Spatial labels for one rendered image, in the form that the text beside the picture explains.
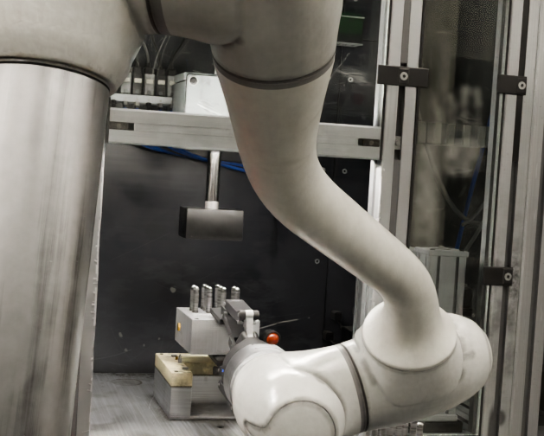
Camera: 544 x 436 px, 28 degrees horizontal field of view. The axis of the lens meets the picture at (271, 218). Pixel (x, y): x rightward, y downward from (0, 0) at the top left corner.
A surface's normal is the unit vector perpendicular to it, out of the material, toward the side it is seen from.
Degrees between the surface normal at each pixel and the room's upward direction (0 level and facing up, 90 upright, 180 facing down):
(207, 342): 89
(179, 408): 90
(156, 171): 90
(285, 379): 28
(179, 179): 90
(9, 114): 77
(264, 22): 131
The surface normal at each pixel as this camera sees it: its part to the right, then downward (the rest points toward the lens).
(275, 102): 0.00, 0.82
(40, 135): 0.26, -0.15
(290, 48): 0.26, 0.75
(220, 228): 0.26, 0.07
